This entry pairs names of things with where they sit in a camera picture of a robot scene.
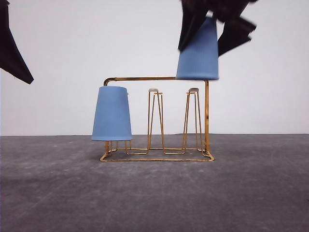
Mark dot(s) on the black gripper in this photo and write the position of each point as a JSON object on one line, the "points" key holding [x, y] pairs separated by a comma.
{"points": [[237, 30]]}

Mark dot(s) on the gold wire cup rack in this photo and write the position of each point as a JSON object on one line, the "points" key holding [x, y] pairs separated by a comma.
{"points": [[192, 131]]}

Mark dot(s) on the light blue plastic cup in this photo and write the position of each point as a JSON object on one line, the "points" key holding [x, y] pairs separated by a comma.
{"points": [[112, 115], [199, 60]]}

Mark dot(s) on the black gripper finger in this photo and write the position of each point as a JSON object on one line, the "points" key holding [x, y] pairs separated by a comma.
{"points": [[12, 60]]}

